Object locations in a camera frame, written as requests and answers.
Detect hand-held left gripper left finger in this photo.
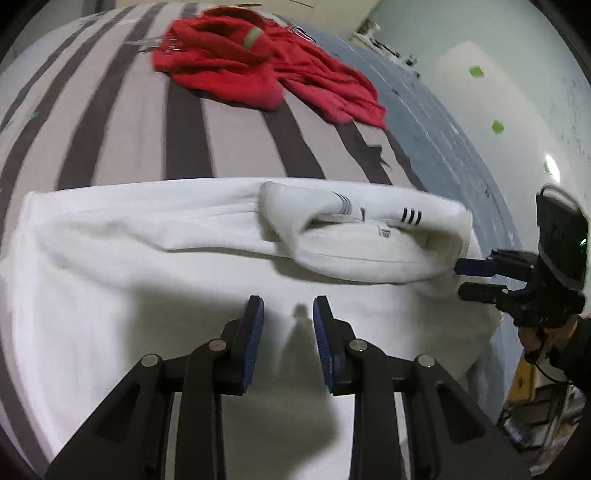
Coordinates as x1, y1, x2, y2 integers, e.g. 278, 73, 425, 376
44, 295, 265, 480

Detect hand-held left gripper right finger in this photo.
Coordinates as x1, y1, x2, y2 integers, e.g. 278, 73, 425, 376
313, 295, 534, 480

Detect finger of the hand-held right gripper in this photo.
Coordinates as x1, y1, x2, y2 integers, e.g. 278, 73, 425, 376
458, 281, 532, 309
455, 249, 539, 281

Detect white sweatshirt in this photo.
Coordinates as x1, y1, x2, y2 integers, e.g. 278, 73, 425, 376
0, 178, 502, 467

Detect person's right forearm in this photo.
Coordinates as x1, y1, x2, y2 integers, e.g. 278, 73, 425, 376
547, 318, 591, 391

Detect person's right hand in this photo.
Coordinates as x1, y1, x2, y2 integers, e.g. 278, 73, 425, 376
517, 318, 578, 365

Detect blue bed sheet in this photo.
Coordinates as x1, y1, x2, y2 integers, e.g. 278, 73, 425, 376
295, 25, 525, 402

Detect yellow floor clutter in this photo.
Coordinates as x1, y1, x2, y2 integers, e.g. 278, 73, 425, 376
499, 357, 591, 464

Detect cluttered shelf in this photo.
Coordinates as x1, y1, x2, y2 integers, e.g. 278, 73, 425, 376
353, 21, 422, 78

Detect grey striped bed sheet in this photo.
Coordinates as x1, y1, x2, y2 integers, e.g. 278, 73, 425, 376
0, 2, 430, 462

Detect red garment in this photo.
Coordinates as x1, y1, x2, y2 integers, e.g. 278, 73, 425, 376
152, 6, 389, 132

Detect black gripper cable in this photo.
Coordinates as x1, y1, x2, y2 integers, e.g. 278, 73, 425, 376
524, 350, 571, 385

